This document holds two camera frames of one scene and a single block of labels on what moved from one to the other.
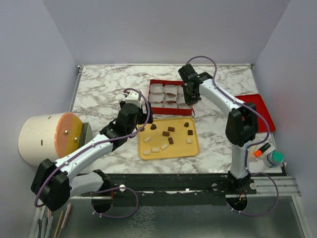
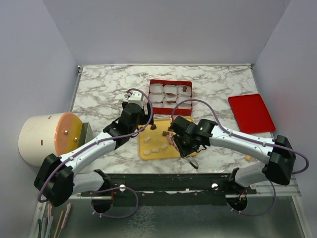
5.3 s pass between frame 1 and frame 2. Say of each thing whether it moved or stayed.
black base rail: stayed
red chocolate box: stayed
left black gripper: stayed
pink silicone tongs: moved
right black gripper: moved
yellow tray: stayed
